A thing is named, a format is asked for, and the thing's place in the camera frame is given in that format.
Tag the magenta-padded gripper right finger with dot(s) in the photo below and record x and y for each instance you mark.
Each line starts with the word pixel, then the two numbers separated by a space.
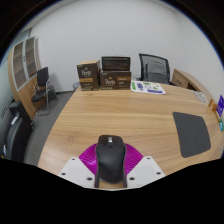
pixel 135 160

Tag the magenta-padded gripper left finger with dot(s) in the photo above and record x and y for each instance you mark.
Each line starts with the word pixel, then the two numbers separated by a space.
pixel 87 160

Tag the black computer mouse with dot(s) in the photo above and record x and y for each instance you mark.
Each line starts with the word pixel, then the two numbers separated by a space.
pixel 110 160

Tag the dark grey mouse pad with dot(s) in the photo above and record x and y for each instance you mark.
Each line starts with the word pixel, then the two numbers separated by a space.
pixel 191 133

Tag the white printed paper sheet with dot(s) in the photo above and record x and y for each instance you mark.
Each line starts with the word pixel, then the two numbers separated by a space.
pixel 147 87

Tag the mesh wastebasket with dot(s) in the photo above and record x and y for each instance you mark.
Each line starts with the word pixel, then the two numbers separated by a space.
pixel 76 85

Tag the black leather office chair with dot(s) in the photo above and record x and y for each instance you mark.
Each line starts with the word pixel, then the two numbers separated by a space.
pixel 16 133

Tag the wide brown cardboard box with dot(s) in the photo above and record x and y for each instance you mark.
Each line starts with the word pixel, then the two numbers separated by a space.
pixel 115 80

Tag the tall brown cardboard box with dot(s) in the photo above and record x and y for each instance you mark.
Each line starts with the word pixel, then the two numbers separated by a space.
pixel 88 76

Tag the round grey disc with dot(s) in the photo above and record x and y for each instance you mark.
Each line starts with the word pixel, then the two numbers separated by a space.
pixel 200 96

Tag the black mesh office chair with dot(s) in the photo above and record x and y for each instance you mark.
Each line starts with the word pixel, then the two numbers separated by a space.
pixel 155 70

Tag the green small packet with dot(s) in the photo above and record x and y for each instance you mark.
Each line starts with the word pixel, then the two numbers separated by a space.
pixel 221 125

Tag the black visitor chair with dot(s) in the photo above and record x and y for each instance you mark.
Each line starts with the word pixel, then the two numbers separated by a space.
pixel 42 78

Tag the small orange box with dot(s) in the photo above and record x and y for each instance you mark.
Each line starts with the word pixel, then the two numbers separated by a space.
pixel 213 105

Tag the wooden side desk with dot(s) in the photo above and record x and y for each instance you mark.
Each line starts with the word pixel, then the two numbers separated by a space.
pixel 190 81

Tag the black printed box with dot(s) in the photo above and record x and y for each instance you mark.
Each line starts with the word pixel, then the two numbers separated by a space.
pixel 116 63

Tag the purple card box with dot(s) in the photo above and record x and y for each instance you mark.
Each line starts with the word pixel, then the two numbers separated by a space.
pixel 220 106

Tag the wooden shelf unit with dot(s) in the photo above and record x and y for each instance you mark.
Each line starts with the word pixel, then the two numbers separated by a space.
pixel 25 73

